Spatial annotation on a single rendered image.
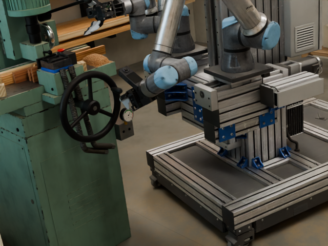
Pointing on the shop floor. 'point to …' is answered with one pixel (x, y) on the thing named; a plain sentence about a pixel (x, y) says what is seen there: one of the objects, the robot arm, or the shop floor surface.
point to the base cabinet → (61, 189)
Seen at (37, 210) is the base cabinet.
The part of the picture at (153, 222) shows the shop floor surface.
